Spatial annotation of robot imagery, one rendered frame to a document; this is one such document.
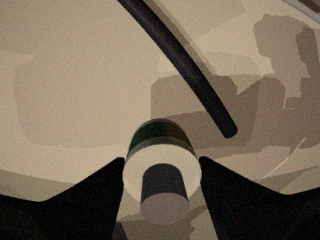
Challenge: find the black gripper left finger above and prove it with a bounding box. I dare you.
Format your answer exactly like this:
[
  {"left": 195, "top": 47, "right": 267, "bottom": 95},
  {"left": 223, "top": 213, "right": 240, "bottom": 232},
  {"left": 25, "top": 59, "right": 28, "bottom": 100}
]
[{"left": 0, "top": 157, "right": 124, "bottom": 240}]

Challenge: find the black curved bar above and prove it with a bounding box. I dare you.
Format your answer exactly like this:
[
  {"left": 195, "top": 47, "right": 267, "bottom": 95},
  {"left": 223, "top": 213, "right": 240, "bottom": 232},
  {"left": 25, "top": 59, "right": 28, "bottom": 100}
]
[{"left": 117, "top": 0, "right": 239, "bottom": 139}]

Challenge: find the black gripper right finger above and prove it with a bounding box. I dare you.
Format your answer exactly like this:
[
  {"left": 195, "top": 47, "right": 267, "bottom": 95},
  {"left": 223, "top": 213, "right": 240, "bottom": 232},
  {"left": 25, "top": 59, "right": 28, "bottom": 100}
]
[{"left": 199, "top": 156, "right": 320, "bottom": 240}]

